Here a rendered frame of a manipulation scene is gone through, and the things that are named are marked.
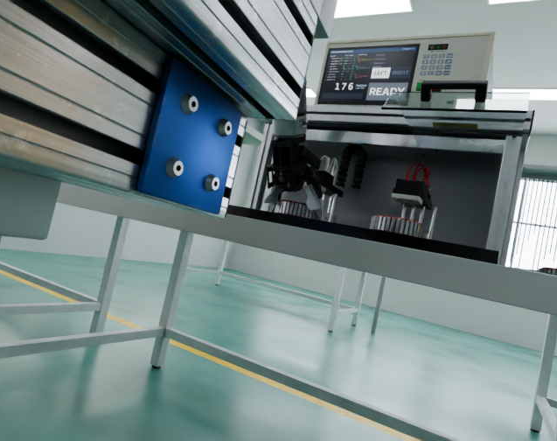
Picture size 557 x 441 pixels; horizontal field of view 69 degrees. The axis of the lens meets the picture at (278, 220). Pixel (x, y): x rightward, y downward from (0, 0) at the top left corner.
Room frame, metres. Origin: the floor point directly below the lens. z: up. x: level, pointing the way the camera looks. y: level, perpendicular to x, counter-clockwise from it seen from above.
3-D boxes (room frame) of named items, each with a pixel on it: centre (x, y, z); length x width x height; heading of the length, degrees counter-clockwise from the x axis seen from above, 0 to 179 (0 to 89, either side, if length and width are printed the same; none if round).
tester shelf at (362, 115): (1.21, -0.30, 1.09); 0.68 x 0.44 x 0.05; 61
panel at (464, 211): (1.15, -0.27, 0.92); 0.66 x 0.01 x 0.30; 61
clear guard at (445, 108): (0.84, -0.33, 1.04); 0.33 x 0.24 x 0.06; 151
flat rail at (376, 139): (1.02, -0.20, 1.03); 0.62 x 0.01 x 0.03; 61
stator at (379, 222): (0.87, -0.25, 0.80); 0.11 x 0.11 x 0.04
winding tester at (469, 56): (1.21, -0.31, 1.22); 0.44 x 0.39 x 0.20; 61
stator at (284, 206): (0.99, -0.04, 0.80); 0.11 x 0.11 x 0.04
